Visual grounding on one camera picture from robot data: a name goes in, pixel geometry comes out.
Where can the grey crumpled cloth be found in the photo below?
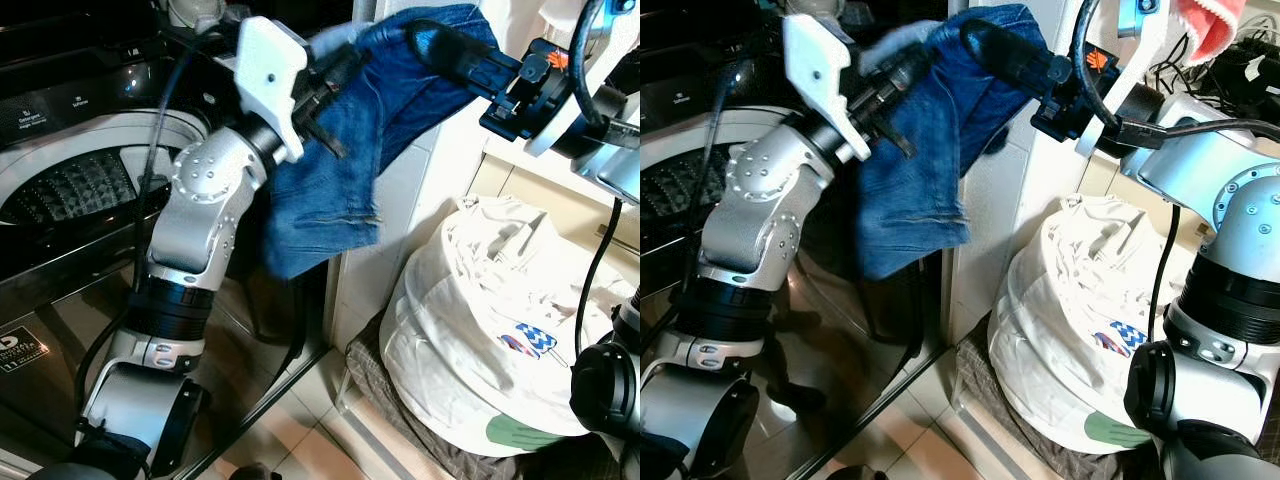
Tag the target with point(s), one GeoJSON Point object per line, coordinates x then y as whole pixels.
{"type": "Point", "coordinates": [815, 6]}
{"type": "Point", "coordinates": [195, 10]}

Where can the pink towel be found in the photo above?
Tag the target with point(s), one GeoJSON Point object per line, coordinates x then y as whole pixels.
{"type": "Point", "coordinates": [1215, 25]}

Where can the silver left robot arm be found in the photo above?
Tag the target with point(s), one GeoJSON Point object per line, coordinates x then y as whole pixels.
{"type": "Point", "coordinates": [752, 215]}
{"type": "Point", "coordinates": [200, 215]}

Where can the blue denim jeans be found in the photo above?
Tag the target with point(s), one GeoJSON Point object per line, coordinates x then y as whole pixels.
{"type": "Point", "coordinates": [912, 205]}
{"type": "Point", "coordinates": [340, 195]}

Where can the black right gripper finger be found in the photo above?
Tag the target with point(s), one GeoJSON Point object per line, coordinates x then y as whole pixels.
{"type": "Point", "coordinates": [458, 55]}
{"type": "Point", "coordinates": [1012, 55]}

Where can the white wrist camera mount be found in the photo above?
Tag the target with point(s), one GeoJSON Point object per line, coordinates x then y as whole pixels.
{"type": "Point", "coordinates": [562, 125]}
{"type": "Point", "coordinates": [1140, 70]}
{"type": "Point", "coordinates": [815, 65]}
{"type": "Point", "coordinates": [268, 70]}

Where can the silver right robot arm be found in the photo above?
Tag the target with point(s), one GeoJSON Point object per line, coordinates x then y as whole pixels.
{"type": "Point", "coordinates": [618, 172]}
{"type": "Point", "coordinates": [1240, 225]}

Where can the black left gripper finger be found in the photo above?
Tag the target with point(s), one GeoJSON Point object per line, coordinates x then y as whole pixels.
{"type": "Point", "coordinates": [896, 136]}
{"type": "Point", "coordinates": [328, 137]}

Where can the white cloth laundry bag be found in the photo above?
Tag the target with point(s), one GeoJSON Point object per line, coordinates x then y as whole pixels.
{"type": "Point", "coordinates": [1060, 320]}
{"type": "Point", "coordinates": [470, 330]}

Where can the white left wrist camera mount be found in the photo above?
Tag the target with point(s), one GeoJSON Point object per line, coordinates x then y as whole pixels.
{"type": "Point", "coordinates": [815, 65]}
{"type": "Point", "coordinates": [268, 70]}

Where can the black top-load washing machine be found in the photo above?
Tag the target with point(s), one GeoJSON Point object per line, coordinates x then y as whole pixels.
{"type": "Point", "coordinates": [60, 105]}
{"type": "Point", "coordinates": [695, 95]}

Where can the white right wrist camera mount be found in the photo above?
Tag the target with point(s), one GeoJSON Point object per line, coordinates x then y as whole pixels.
{"type": "Point", "coordinates": [562, 125]}
{"type": "Point", "coordinates": [1140, 70]}

